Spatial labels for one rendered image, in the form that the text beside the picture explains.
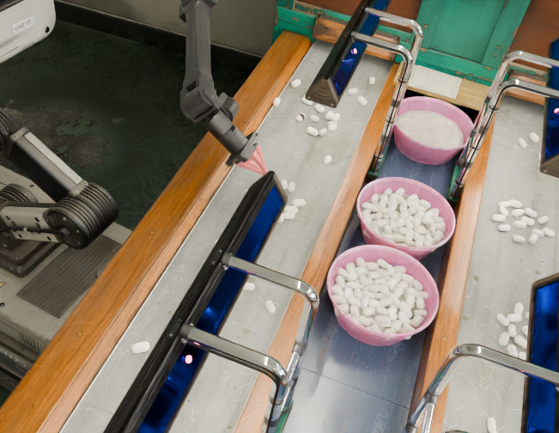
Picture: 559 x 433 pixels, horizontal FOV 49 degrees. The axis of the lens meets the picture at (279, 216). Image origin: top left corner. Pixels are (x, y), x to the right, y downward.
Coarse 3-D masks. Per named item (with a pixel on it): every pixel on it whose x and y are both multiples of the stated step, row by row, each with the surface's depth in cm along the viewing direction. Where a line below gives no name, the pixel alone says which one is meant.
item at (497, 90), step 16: (544, 64) 158; (496, 80) 165; (512, 80) 148; (496, 96) 152; (480, 112) 173; (480, 128) 160; (480, 144) 163; (464, 160) 185; (464, 176) 171; (448, 192) 179
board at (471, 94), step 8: (400, 64) 213; (464, 80) 211; (408, 88) 204; (416, 88) 203; (464, 88) 207; (472, 88) 207; (480, 88) 208; (488, 88) 209; (432, 96) 203; (440, 96) 202; (464, 96) 203; (472, 96) 204; (480, 96) 205; (464, 104) 201; (472, 104) 201; (480, 104) 201
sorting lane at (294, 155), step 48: (288, 96) 198; (288, 144) 181; (336, 144) 183; (240, 192) 164; (288, 192) 166; (336, 192) 169; (192, 240) 150; (288, 240) 154; (144, 336) 130; (240, 336) 133; (96, 384) 121; (240, 384) 125; (96, 432) 115; (192, 432) 117
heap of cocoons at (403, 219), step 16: (384, 192) 171; (400, 192) 171; (368, 208) 166; (384, 208) 166; (400, 208) 168; (416, 208) 168; (368, 224) 162; (384, 224) 162; (400, 224) 163; (416, 224) 164; (432, 224) 164; (400, 240) 159; (416, 240) 160; (432, 240) 160
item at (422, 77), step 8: (416, 72) 210; (424, 72) 211; (432, 72) 211; (440, 72) 212; (416, 80) 207; (424, 80) 207; (432, 80) 208; (440, 80) 208; (448, 80) 209; (456, 80) 210; (424, 88) 203; (432, 88) 204; (440, 88) 205; (448, 88) 205; (456, 88) 206; (448, 96) 202; (456, 96) 203
